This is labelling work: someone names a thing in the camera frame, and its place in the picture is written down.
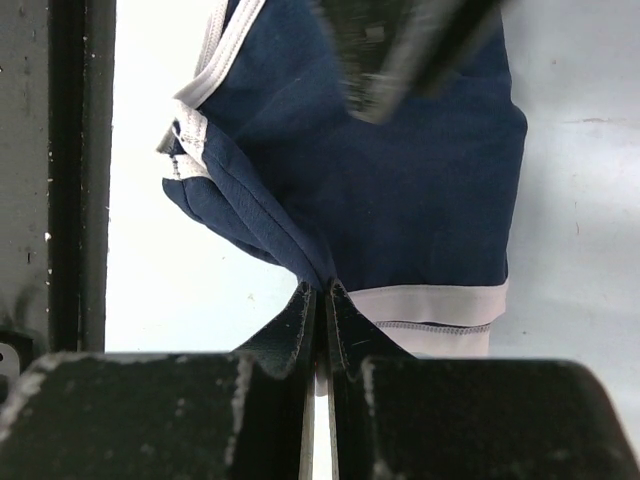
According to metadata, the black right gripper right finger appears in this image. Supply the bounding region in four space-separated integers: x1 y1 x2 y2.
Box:
324 282 639 480

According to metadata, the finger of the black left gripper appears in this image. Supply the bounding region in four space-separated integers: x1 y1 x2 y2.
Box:
314 0 502 123

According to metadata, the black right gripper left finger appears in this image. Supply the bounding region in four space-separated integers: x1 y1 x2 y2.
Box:
1 284 316 479

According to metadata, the navy underwear with white trim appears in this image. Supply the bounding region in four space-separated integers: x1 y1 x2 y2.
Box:
160 1 527 357

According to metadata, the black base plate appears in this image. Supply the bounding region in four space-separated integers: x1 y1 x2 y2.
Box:
1 1 116 390

